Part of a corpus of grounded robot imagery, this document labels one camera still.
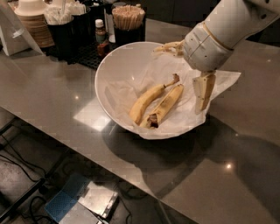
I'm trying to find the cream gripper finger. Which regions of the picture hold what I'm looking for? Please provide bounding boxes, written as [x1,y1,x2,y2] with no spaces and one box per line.
[192,72,216,114]
[153,40,185,56]

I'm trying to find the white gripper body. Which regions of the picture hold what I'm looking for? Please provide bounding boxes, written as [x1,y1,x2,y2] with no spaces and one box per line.
[183,22,233,72]

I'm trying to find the yellow banana with brown end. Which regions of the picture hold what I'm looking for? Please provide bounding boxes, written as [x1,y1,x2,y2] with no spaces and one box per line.
[140,84,184,129]

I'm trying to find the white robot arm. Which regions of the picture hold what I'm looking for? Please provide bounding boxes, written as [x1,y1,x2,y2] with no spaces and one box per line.
[155,0,280,113]

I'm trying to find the white tilted bowl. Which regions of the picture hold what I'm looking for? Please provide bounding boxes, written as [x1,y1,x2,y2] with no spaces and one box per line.
[94,41,205,138]

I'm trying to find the black cup of wooden stirrers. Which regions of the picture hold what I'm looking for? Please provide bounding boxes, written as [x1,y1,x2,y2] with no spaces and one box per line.
[112,4,145,45]

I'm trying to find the white paper liner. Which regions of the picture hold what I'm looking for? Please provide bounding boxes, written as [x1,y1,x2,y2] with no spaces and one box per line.
[104,43,242,141]

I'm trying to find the small brown sauce bottle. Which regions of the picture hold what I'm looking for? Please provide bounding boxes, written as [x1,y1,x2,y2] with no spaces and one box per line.
[94,19,109,58]

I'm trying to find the black rubber mat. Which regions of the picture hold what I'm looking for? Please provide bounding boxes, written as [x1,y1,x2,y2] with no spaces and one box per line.
[46,43,118,70]

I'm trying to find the black cup of white packets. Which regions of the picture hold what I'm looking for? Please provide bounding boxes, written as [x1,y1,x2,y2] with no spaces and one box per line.
[44,7,76,60]

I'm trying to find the stack of brown paper cups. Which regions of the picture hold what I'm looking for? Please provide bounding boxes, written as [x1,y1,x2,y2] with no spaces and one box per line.
[17,15,54,48]

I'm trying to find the silver metal box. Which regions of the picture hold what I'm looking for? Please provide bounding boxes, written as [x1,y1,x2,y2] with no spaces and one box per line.
[78,181,118,219]

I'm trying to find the white lids stack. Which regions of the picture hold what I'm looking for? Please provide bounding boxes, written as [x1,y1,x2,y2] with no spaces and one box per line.
[15,0,47,16]

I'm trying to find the white napkin holder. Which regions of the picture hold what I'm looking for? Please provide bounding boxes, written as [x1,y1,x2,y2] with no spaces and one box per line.
[0,0,42,56]

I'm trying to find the blue perforated box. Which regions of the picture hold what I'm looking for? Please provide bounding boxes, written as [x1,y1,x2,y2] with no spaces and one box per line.
[45,173,90,223]

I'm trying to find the black floor cable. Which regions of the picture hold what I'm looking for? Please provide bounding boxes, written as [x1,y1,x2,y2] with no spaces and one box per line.
[0,134,47,183]

